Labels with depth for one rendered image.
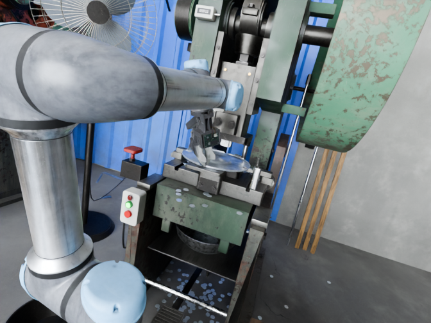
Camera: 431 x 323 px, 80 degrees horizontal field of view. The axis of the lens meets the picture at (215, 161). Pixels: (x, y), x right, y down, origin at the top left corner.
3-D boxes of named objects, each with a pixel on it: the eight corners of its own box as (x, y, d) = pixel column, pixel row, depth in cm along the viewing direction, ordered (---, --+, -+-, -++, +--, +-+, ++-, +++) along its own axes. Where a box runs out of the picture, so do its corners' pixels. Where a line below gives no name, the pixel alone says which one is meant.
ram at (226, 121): (239, 138, 103) (257, 61, 95) (204, 129, 106) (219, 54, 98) (247, 134, 119) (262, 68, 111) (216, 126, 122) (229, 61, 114)
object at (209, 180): (213, 207, 93) (220, 173, 89) (178, 196, 96) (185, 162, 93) (229, 187, 116) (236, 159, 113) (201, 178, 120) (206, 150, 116)
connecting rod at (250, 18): (249, 84, 100) (272, -14, 90) (219, 79, 102) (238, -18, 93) (256, 88, 119) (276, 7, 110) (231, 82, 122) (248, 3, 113)
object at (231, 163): (199, 146, 125) (199, 144, 125) (256, 162, 116) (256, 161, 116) (168, 156, 98) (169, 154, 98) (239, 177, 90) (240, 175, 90)
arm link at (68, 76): (92, 29, 24) (249, 75, 67) (19, 18, 28) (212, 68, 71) (88, 147, 27) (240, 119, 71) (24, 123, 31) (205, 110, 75)
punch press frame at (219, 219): (226, 319, 107) (327, -55, 71) (137, 281, 117) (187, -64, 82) (254, 232, 181) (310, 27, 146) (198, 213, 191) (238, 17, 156)
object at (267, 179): (273, 186, 112) (279, 164, 110) (236, 175, 116) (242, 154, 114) (274, 182, 118) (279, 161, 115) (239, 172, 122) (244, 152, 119)
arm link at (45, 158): (67, 338, 50) (10, 22, 27) (20, 301, 55) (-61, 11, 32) (115, 291, 60) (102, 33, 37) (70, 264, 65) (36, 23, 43)
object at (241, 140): (244, 150, 108) (247, 138, 107) (201, 139, 113) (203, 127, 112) (251, 145, 123) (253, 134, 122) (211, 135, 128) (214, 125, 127)
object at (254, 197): (260, 206, 103) (263, 193, 102) (161, 175, 114) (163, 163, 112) (267, 185, 132) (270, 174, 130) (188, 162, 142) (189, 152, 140)
